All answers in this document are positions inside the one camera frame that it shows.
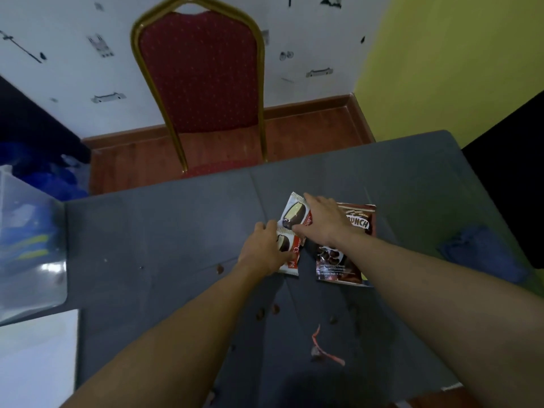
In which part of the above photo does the person's right hand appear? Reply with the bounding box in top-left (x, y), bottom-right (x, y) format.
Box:
top-left (291, 193), bottom-right (371, 251)

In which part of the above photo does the person's left hand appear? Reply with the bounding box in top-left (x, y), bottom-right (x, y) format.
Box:
top-left (236, 219), bottom-right (295, 277)

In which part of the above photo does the white choco pie packet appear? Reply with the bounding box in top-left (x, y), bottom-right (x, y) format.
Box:
top-left (278, 192), bottom-right (313, 232)
top-left (275, 227), bottom-right (303, 277)

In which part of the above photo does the Koko Krunch cereal pouch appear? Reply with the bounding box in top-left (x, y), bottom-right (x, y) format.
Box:
top-left (315, 202), bottom-right (377, 288)

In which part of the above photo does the clear plastic storage bin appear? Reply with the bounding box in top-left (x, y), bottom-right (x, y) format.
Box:
top-left (0, 164), bottom-right (69, 326)

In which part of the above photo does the white bin lid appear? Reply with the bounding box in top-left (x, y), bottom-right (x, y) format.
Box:
top-left (0, 309), bottom-right (79, 408)

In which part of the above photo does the person's right forearm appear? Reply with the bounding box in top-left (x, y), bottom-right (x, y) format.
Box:
top-left (335, 233), bottom-right (544, 408)

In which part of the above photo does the person's left forearm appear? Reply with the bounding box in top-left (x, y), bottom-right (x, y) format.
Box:
top-left (61, 263), bottom-right (273, 408)

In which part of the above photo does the blue cloth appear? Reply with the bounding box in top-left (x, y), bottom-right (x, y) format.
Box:
top-left (440, 224), bottom-right (530, 285)

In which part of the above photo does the water dispenser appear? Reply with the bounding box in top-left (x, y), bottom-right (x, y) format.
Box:
top-left (0, 76), bottom-right (92, 166)

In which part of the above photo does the red chair gold frame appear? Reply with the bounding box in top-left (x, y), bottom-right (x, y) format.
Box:
top-left (130, 0), bottom-right (269, 179)

